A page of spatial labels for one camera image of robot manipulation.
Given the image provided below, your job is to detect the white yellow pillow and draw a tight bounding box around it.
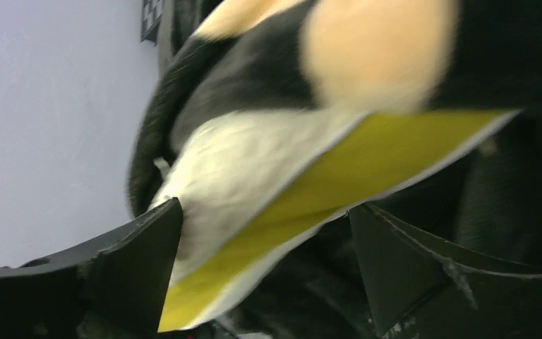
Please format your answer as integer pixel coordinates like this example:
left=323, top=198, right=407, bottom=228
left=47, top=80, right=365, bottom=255
left=150, top=109, right=516, bottom=332

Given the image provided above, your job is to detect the black grey checkerboard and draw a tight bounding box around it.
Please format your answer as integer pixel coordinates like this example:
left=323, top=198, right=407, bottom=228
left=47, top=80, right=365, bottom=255
left=140, top=0, right=164, bottom=43

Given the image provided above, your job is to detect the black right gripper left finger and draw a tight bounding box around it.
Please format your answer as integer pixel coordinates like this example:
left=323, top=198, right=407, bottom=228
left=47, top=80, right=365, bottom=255
left=0, top=198, right=183, bottom=338

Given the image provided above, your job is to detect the black floral pillowcase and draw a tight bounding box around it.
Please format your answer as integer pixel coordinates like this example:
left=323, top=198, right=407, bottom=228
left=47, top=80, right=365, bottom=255
left=128, top=1, right=542, bottom=338

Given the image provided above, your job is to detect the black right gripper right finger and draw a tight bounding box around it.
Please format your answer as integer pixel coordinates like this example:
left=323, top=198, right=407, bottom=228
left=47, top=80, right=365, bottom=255
left=349, top=204, right=542, bottom=338

